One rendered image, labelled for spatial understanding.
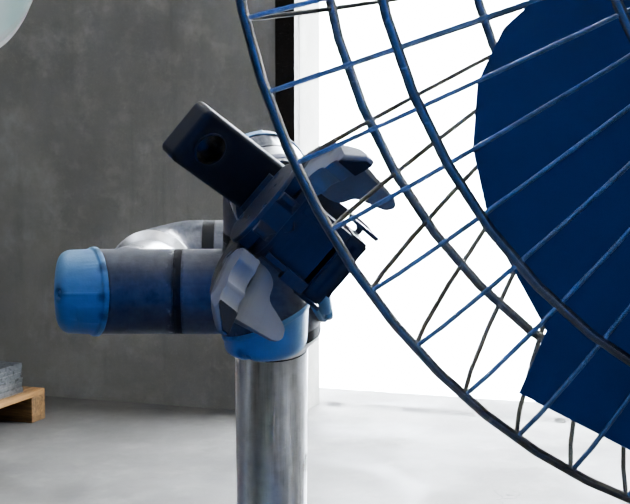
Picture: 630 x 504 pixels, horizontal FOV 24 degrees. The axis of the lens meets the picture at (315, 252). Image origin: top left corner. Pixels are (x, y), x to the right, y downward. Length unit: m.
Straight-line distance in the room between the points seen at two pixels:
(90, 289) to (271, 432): 0.51
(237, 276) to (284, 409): 0.69
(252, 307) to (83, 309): 0.27
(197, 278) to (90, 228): 4.90
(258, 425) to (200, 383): 4.30
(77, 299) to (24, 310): 5.09
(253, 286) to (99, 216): 5.09
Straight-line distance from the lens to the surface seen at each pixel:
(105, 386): 6.20
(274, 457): 1.73
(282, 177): 1.06
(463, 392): 0.61
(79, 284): 1.26
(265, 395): 1.69
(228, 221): 1.25
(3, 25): 0.95
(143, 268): 1.25
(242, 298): 1.01
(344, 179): 1.00
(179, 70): 5.94
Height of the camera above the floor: 1.20
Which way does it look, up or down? 5 degrees down
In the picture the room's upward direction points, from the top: straight up
